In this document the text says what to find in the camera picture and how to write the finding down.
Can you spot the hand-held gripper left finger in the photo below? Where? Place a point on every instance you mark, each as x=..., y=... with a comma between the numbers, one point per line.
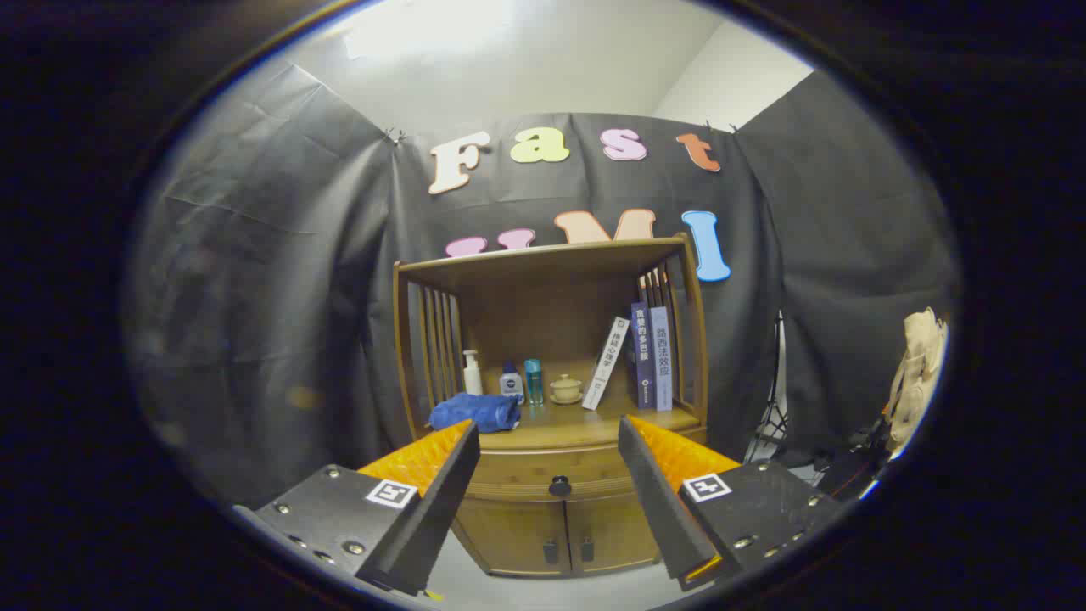
x=441, y=501

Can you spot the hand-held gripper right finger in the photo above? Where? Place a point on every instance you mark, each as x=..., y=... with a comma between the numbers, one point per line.
x=653, y=501

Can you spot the wooden drawer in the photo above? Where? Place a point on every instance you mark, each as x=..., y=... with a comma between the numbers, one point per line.
x=526, y=471

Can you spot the wooden cabinet door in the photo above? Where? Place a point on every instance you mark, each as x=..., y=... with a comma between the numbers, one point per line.
x=517, y=535
x=611, y=530

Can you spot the wooden countertop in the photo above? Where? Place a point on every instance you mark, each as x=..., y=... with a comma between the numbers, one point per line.
x=560, y=424

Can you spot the wooden cabinet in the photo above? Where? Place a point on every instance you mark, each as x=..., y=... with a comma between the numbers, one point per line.
x=551, y=314

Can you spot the blue folded towel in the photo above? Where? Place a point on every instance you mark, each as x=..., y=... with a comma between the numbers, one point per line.
x=475, y=412

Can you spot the white pump bottle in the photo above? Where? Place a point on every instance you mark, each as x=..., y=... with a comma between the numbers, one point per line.
x=473, y=380

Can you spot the white bottle blue cap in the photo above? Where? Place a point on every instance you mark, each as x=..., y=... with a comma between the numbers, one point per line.
x=511, y=383

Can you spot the light blue book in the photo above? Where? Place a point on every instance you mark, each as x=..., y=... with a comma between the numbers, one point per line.
x=662, y=361

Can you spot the cream lidded teacup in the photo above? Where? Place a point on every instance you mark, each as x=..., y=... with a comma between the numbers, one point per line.
x=566, y=390

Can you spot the dark blue book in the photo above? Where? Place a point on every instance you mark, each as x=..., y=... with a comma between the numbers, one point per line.
x=642, y=356

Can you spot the white book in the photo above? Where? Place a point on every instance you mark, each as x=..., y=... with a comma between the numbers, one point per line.
x=607, y=363

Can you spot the clear blue bottle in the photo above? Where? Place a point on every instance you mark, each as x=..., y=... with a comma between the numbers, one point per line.
x=533, y=382

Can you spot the black tripod stand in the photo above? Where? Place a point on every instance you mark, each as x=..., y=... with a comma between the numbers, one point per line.
x=774, y=407

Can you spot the black floor equipment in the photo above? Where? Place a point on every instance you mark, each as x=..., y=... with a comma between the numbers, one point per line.
x=848, y=471

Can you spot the beige cloth bag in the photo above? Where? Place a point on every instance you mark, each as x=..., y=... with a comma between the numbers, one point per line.
x=920, y=365

